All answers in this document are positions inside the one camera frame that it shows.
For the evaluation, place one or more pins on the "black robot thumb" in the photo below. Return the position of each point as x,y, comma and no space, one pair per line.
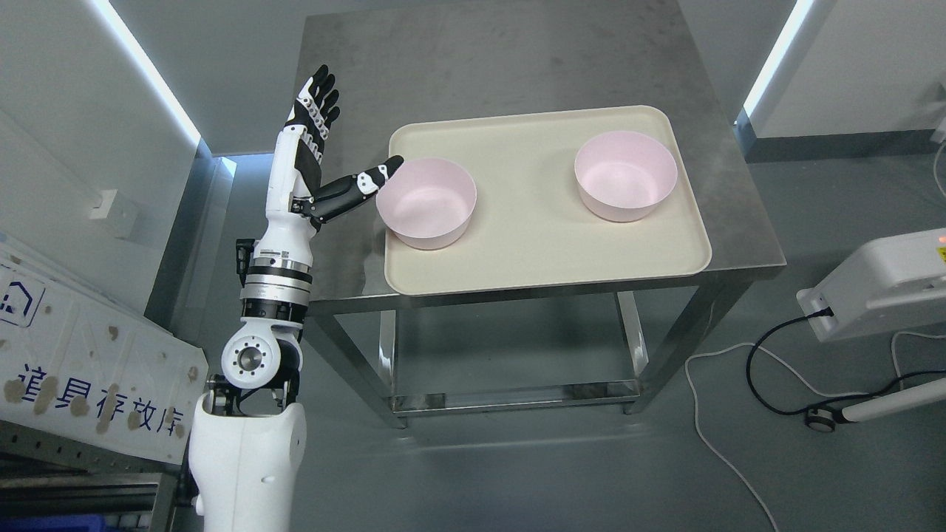
345,193

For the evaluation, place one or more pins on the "black white robot index finger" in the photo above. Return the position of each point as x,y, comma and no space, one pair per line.
315,107

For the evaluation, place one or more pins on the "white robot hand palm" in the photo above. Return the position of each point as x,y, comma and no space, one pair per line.
295,173

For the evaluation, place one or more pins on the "pink bowl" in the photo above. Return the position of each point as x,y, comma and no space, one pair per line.
622,176
429,202

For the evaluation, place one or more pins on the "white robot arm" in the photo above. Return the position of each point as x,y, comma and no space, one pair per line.
249,431

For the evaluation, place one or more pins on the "cream plastic tray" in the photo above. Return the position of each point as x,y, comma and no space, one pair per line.
529,227

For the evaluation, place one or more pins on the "white sign board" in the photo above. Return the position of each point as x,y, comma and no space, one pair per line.
76,365

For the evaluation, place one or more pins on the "white device box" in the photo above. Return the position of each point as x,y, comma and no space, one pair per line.
886,284

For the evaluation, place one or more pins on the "white wall socket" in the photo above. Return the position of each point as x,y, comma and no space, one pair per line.
115,213

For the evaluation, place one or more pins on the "white handle with wheel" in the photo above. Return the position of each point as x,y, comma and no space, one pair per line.
824,419

